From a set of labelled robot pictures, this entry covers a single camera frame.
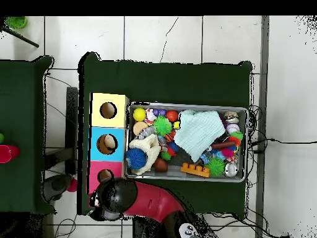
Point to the cream waffle cloth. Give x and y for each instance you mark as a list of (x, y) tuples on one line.
[(151, 146)]

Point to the blue spiky ball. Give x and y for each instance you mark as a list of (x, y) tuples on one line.
[(136, 158)]

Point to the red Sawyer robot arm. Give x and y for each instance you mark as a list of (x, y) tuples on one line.
[(153, 202)]

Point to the wooden box with three holes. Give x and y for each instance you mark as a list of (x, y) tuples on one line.
[(118, 148)]

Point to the shallow mesh bin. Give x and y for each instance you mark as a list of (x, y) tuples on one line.
[(173, 175)]

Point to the green spiky creature with eyes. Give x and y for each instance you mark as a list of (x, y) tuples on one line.
[(162, 126)]

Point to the red-orange ball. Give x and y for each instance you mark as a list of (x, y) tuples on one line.
[(172, 115)]

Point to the yellow ball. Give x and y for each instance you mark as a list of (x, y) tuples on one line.
[(139, 114)]

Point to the brown toy football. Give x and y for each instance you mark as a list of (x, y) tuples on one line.
[(160, 164)]

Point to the mint waffle cloth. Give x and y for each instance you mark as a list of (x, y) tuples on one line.
[(198, 131)]

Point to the orange toy brick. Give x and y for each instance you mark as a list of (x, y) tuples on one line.
[(195, 170)]

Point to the white toy baseball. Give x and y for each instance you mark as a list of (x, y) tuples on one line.
[(232, 128)]

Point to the dark green side table cloth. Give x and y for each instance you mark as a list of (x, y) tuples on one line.
[(22, 173)]

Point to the pink plastic cup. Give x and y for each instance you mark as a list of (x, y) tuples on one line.
[(7, 153)]

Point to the green plastic cup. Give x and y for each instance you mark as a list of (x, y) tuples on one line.
[(16, 21)]

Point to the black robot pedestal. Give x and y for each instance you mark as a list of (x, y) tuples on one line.
[(148, 230)]

